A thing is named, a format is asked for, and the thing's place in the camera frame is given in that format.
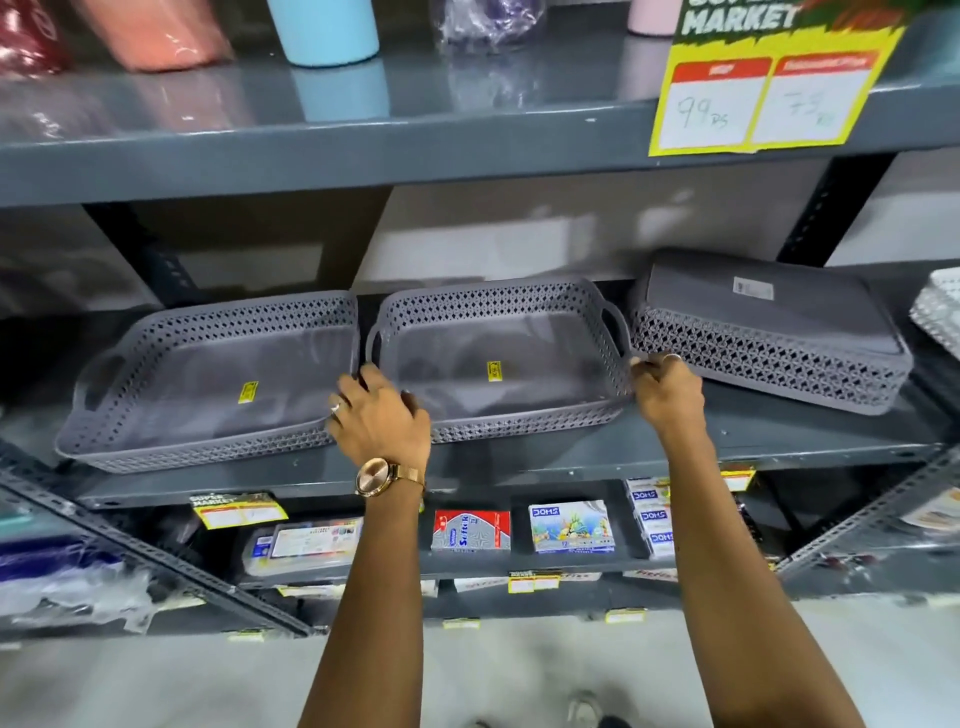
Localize person's left hand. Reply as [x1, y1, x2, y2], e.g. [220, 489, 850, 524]
[326, 363, 435, 472]

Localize person's right hand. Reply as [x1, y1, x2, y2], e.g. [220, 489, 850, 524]
[628, 352, 711, 438]

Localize grey perforated plastic basket tray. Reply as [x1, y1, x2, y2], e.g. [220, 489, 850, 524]
[365, 277, 635, 445]
[54, 291, 361, 475]
[628, 247, 915, 416]

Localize person's left forearm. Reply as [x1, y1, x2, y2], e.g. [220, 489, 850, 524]
[297, 480, 445, 728]

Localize person's right forearm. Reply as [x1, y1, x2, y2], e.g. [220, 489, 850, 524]
[646, 427, 869, 728]

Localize rose gold wristwatch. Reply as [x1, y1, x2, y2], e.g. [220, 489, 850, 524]
[354, 457, 427, 498]

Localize red white stationery box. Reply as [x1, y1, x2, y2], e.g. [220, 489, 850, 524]
[431, 510, 513, 554]

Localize clear plastic stationery case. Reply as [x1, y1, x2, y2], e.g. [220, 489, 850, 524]
[241, 517, 365, 580]

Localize colourful cartoon crayon box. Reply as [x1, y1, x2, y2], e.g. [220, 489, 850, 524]
[530, 501, 608, 555]

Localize black yellow shelf sign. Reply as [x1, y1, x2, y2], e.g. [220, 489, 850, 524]
[191, 491, 290, 531]

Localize white perforated plastic basket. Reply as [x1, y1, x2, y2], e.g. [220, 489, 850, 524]
[909, 267, 960, 363]

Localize yellow red price sign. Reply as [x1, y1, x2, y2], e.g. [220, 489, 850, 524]
[648, 0, 912, 157]

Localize grey metal shelving rack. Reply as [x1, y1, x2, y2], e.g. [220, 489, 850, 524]
[0, 0, 960, 646]

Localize white packaged item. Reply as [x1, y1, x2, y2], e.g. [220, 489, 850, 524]
[900, 487, 960, 535]

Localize pink tumbler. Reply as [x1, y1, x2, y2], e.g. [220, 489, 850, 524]
[628, 0, 685, 37]

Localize light blue tumbler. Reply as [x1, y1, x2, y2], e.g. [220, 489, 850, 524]
[266, 0, 381, 69]

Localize clear plastic wrapped goods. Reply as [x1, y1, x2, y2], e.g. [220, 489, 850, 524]
[0, 495, 162, 625]

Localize salmon orange container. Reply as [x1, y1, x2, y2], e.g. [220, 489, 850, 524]
[75, 0, 235, 73]

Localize dark red container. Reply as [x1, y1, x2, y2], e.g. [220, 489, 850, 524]
[0, 0, 70, 78]

